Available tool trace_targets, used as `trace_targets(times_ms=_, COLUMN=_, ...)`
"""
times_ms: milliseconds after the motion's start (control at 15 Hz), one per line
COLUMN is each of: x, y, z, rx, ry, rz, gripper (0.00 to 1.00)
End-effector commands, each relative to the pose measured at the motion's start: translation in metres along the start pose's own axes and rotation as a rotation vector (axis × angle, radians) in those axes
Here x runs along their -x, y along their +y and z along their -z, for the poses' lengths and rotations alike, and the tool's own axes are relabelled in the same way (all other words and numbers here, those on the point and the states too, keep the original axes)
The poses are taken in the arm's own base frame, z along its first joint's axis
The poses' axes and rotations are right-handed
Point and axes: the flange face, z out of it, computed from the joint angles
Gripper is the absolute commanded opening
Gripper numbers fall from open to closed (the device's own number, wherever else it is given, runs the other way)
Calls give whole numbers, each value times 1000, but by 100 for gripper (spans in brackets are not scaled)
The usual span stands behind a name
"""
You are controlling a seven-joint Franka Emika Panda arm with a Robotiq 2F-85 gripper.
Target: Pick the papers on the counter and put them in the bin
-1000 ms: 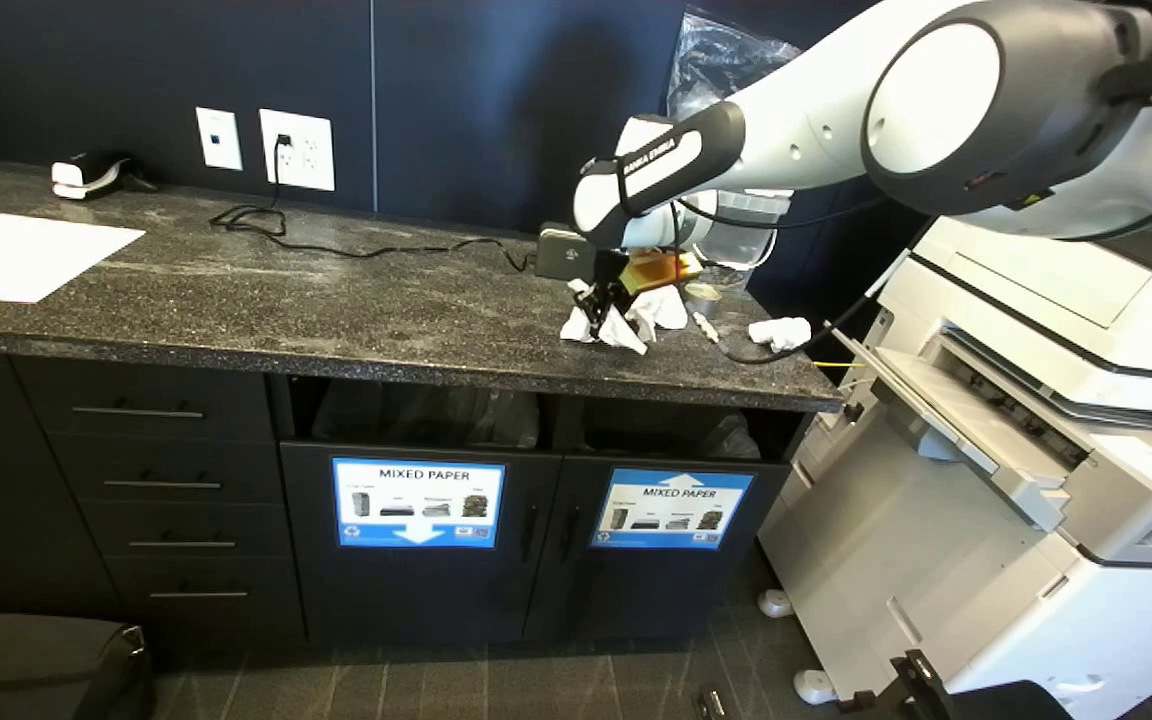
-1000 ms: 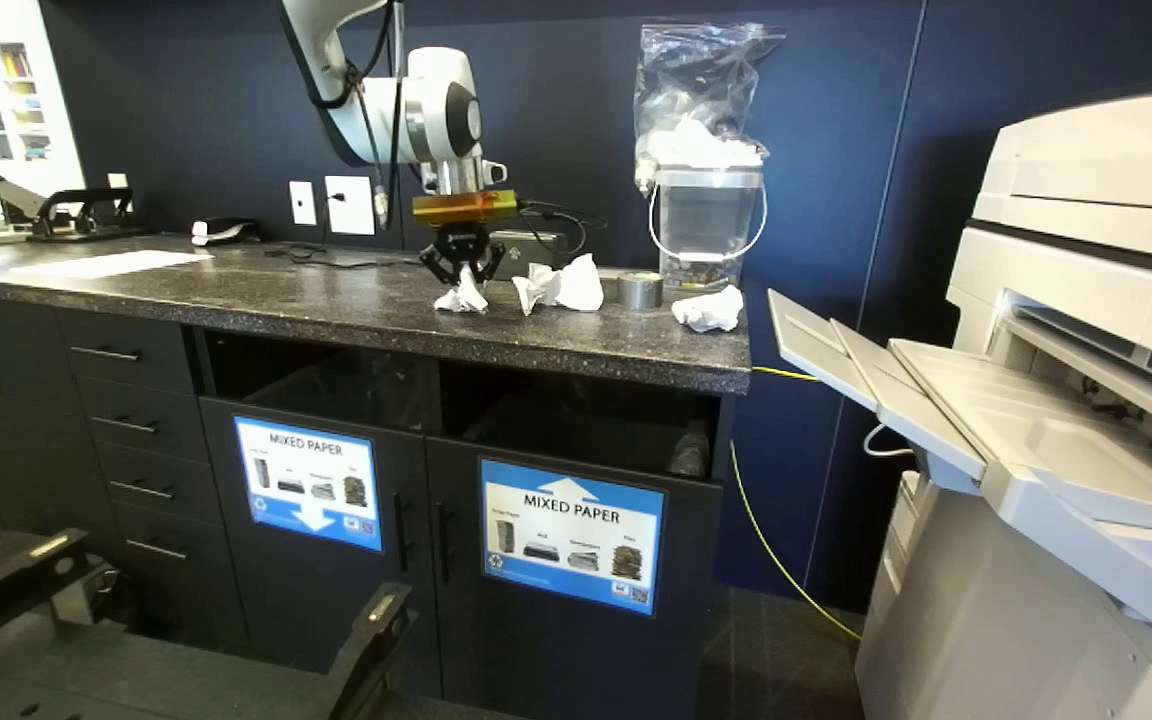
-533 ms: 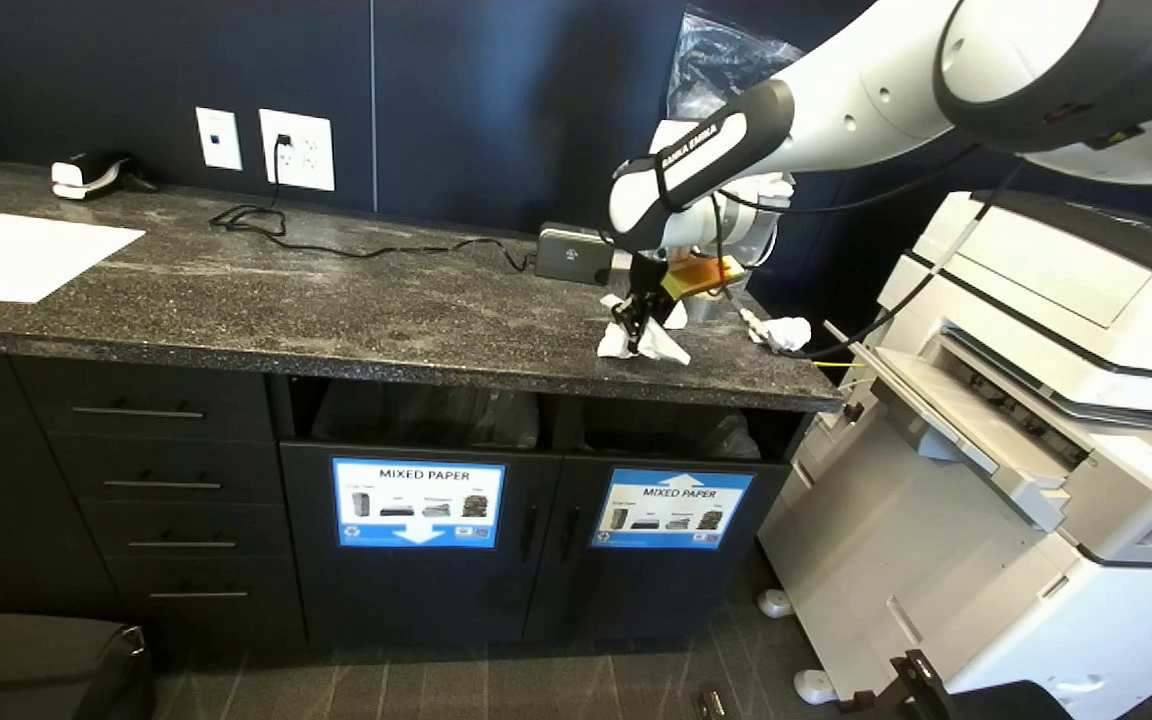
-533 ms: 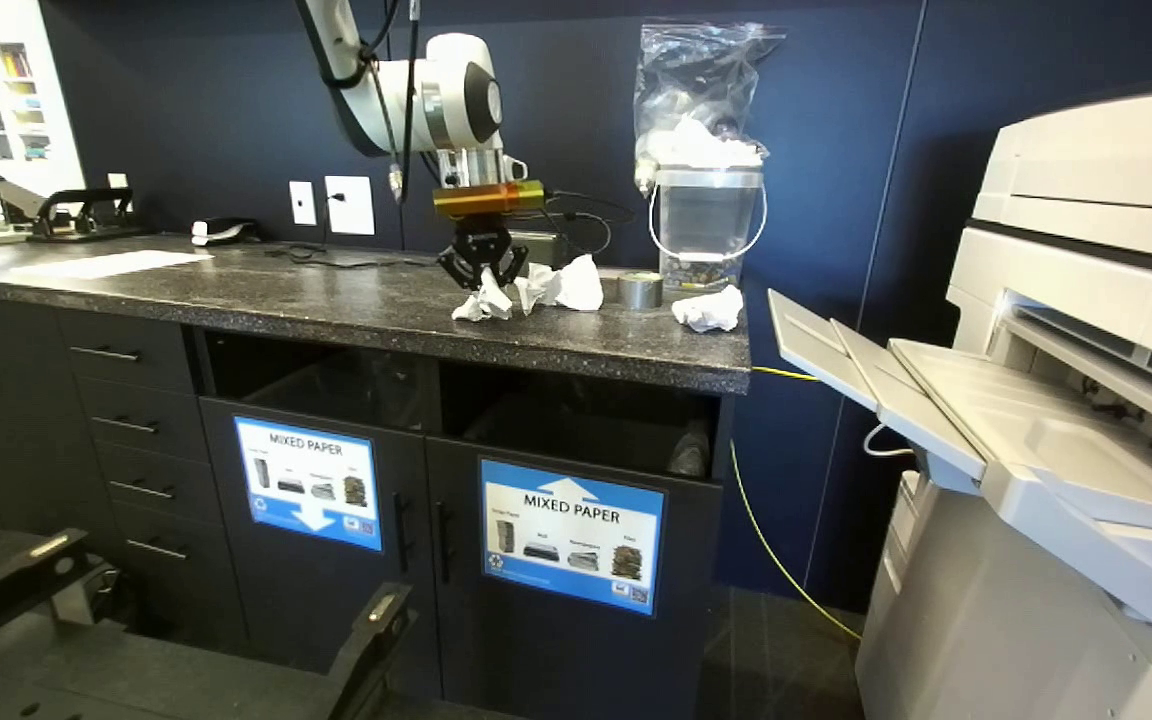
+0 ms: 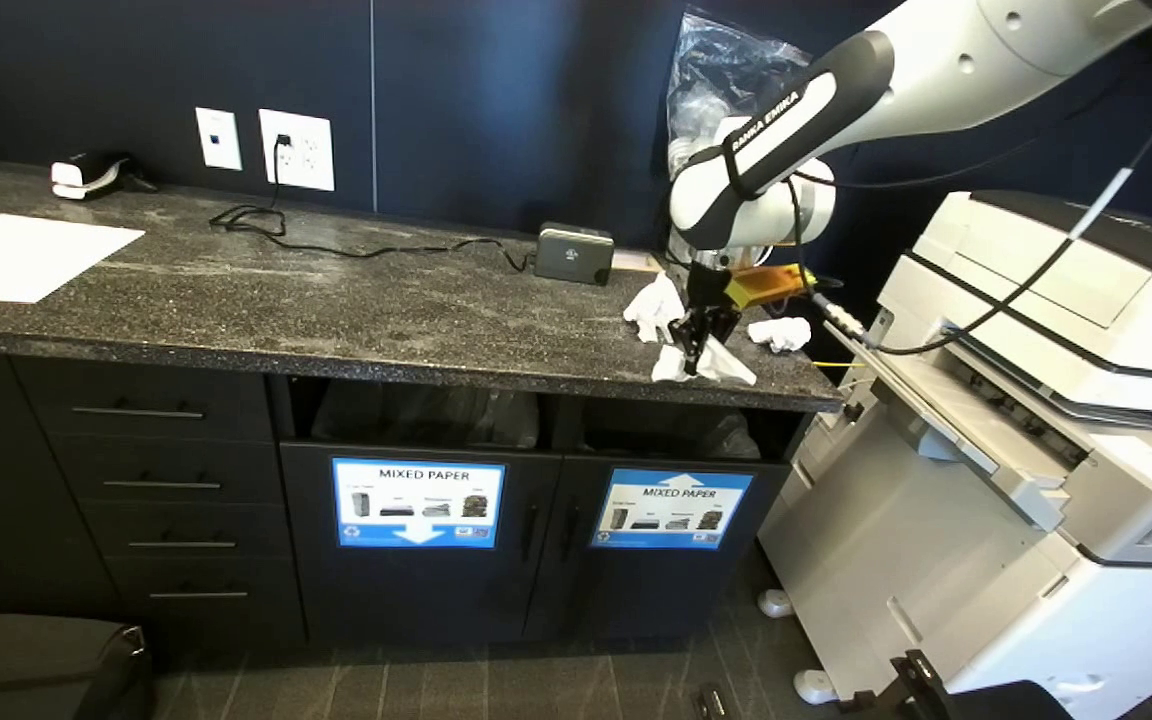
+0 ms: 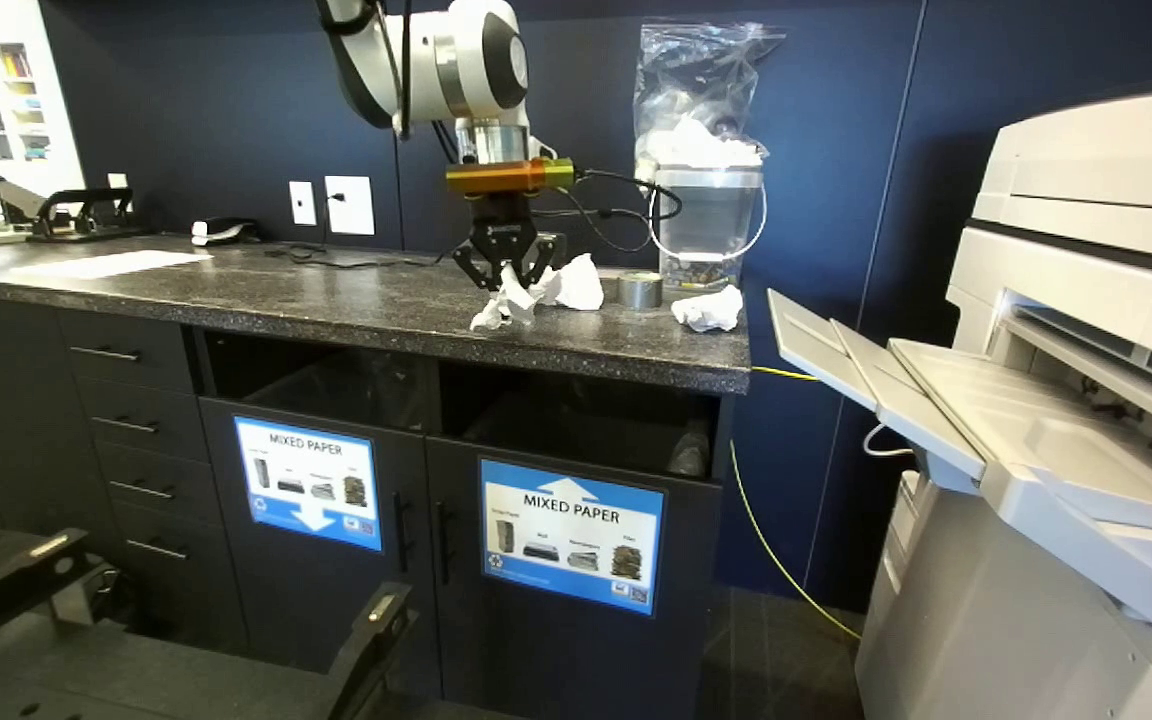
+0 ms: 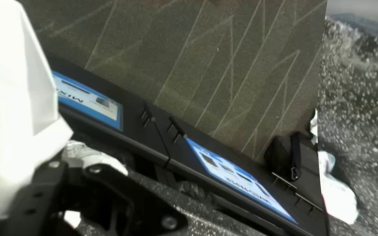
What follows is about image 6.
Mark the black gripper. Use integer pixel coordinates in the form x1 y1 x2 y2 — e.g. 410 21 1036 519
450 194 570 298

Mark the long white paper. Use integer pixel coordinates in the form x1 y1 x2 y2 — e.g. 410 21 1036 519
466 258 545 338

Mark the dark bin door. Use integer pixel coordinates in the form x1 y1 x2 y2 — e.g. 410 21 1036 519
426 435 730 720
196 395 436 698

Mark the dark counter cabinet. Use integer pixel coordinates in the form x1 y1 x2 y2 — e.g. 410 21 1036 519
0 285 753 720

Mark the large white outlet plate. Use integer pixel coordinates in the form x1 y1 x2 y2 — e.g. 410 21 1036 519
319 171 379 240

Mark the flat crumpled white paper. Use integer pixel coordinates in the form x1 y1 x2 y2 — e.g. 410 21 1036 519
669 280 747 338

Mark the clear plastic bucket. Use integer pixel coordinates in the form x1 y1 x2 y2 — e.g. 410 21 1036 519
646 165 771 299

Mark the white tissue wad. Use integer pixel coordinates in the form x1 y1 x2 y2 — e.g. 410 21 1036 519
641 117 768 177

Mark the clear plastic bag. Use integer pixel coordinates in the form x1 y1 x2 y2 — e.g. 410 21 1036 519
634 17 790 177

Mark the blue label with up arrow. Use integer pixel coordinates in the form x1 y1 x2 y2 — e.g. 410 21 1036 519
476 458 669 620

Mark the blue label with down arrow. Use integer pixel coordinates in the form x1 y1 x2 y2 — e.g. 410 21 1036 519
230 411 388 557

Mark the dark cabinet drawer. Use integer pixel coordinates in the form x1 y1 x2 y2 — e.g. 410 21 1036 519
71 394 212 464
110 514 239 634
51 316 199 403
93 452 230 524

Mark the black paper trimmer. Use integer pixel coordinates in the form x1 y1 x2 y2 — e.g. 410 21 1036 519
0 155 143 254

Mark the white bookshelf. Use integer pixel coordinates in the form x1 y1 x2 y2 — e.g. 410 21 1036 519
0 0 88 206

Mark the white office printer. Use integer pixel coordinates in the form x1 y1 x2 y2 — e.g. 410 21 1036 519
763 83 1152 720

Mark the orange wrist camera bar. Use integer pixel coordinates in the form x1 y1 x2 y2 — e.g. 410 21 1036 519
443 155 579 199

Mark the small white wall plate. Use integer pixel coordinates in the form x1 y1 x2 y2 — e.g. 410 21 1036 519
283 177 319 233

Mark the yellow cable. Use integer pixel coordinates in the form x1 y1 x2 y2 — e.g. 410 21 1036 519
724 359 867 650

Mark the white printer cable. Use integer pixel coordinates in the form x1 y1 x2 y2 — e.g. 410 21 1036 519
862 421 926 464

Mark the black metal stand frame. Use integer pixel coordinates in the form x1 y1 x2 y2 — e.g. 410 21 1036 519
0 524 419 720

